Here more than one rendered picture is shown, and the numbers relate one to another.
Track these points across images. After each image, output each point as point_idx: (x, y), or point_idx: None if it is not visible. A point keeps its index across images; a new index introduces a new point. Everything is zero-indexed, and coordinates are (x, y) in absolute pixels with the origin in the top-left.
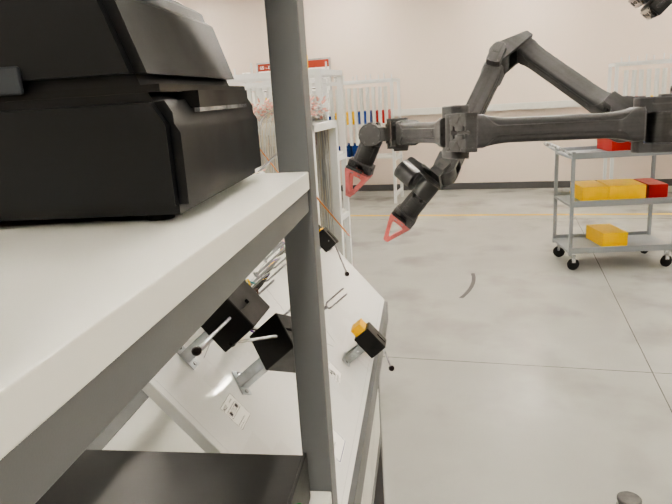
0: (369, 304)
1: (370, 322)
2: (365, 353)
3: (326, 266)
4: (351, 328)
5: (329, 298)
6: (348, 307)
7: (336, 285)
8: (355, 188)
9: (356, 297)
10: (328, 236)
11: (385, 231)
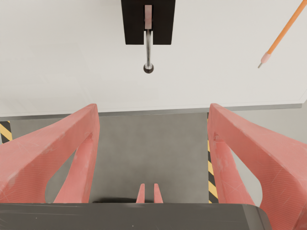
0: (219, 91)
1: (154, 100)
2: (45, 107)
3: (195, 6)
4: (61, 86)
5: (64, 46)
6: (118, 72)
7: (152, 42)
8: (68, 181)
9: (193, 74)
10: (122, 17)
11: (136, 201)
